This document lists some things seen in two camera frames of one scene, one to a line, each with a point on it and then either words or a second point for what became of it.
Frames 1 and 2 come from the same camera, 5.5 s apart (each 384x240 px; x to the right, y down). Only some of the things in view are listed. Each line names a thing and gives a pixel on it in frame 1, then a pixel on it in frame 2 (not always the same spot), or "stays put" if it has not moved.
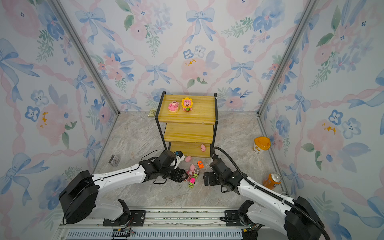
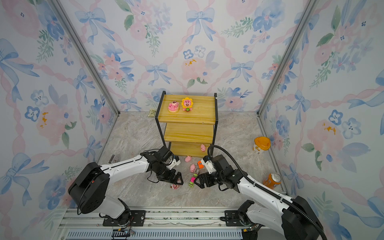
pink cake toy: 173,107 stays put
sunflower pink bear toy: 187,104 stays put
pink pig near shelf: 188,159 stays put
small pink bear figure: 189,173 → 174,186
